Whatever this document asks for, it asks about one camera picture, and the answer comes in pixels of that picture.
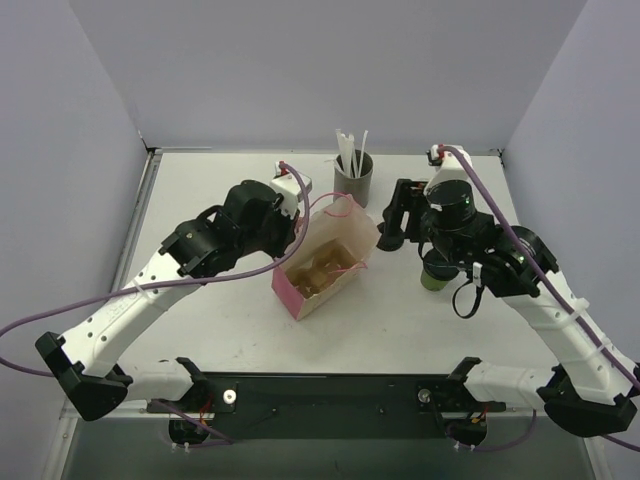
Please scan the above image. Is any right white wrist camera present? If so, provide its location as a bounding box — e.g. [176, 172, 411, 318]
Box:
[424, 144, 469, 195]

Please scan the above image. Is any purple cable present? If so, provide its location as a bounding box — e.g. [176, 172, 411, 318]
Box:
[0, 160, 309, 446]
[437, 144, 640, 453]

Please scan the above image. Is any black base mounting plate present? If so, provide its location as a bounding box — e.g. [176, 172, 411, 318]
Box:
[171, 373, 506, 440]

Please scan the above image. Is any grey cylindrical straw holder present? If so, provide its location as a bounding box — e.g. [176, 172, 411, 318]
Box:
[333, 152, 373, 208]

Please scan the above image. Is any green paper coffee cup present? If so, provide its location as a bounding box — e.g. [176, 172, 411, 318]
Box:
[420, 270, 450, 292]

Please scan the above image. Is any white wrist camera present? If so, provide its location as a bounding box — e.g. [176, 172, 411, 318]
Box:
[269, 162, 313, 219]
[424, 144, 469, 195]

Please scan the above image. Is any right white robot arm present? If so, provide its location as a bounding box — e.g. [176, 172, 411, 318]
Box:
[378, 179, 639, 438]

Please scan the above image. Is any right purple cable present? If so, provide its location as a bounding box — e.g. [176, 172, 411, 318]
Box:
[437, 144, 640, 453]

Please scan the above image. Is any aluminium frame rail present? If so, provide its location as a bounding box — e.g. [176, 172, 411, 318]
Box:
[60, 399, 171, 431]

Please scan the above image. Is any black plastic cup lid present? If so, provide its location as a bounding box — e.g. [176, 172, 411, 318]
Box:
[377, 222, 405, 252]
[423, 249, 459, 281]

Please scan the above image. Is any brown paper takeout bag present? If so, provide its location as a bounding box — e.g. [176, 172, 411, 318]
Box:
[271, 192, 380, 321]

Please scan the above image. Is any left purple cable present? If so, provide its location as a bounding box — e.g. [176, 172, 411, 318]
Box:
[0, 160, 309, 446]

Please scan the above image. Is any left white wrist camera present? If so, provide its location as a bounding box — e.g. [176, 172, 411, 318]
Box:
[269, 162, 313, 219]

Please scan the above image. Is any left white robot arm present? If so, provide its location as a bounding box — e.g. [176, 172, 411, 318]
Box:
[35, 174, 311, 421]

